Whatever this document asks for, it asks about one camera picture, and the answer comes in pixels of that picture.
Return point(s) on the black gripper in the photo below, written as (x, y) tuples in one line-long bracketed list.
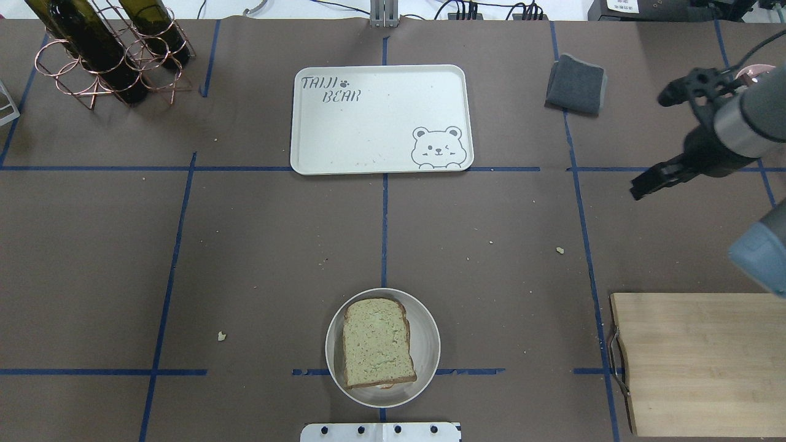
[(706, 149)]

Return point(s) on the white round plate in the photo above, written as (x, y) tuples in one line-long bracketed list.
[(425, 351)]

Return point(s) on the bread slice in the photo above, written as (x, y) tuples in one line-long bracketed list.
[(376, 343)]

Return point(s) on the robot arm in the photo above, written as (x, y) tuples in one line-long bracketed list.
[(737, 123)]

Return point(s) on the cream bear serving tray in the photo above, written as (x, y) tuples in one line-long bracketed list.
[(381, 119)]

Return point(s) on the pink bowl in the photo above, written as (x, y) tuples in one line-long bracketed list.
[(751, 74)]

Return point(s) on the grey folded cloth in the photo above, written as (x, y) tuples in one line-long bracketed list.
[(576, 85)]

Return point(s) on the wooden cutting board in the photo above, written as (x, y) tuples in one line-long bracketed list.
[(702, 364)]

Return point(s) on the dark green wine bottle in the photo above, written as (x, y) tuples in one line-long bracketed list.
[(100, 51)]

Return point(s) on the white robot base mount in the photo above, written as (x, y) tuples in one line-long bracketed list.
[(382, 431)]

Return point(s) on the copper wire bottle rack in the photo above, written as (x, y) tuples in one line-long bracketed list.
[(56, 62)]

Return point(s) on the white wire cup rack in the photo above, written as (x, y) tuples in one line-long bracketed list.
[(9, 109)]

